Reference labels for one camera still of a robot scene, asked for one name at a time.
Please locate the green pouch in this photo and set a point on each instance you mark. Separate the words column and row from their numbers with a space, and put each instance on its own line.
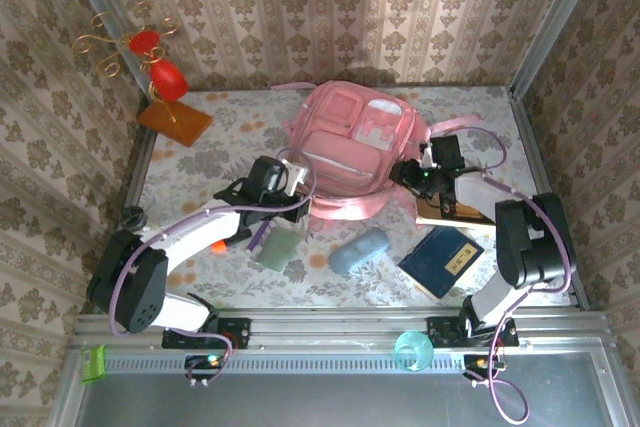
column 277, row 249

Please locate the purple pen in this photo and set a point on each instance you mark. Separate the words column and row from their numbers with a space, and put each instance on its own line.
column 257, row 238

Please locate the pink backpack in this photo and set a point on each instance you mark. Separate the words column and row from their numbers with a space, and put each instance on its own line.
column 345, row 157

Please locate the blue fabric glasses case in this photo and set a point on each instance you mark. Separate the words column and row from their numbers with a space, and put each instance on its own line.
column 357, row 249

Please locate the brown book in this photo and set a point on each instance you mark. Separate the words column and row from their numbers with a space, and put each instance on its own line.
column 470, row 218

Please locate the black marker orange cap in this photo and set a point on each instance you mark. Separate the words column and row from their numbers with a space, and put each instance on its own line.
column 219, row 247

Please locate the dark blue book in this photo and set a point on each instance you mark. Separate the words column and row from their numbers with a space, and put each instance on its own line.
column 440, row 262

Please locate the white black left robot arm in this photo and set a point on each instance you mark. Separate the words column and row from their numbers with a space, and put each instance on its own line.
column 195, row 232

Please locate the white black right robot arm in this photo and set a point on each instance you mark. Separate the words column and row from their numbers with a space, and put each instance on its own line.
column 530, row 247

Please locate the floral table cloth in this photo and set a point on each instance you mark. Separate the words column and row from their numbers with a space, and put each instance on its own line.
column 370, row 294

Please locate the black round knob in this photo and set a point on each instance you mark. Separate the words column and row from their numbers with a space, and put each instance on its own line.
column 133, row 217

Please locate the teal plastic cup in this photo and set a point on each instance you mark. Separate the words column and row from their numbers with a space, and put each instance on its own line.
column 425, row 352

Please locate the black controller board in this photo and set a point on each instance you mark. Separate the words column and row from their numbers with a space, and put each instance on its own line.
column 205, row 364
column 482, row 364

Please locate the grey metal sheet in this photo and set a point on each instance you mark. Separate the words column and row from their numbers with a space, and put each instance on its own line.
column 325, row 402

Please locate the green clip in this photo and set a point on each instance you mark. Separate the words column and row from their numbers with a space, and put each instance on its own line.
column 93, row 364

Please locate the aluminium table side rail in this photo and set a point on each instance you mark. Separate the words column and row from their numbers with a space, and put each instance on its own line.
column 139, row 167
column 532, row 147

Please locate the aluminium slotted frame rail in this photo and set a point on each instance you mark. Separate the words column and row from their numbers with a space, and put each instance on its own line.
column 325, row 332

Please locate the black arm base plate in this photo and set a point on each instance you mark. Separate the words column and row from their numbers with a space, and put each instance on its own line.
column 235, row 332
column 442, row 332

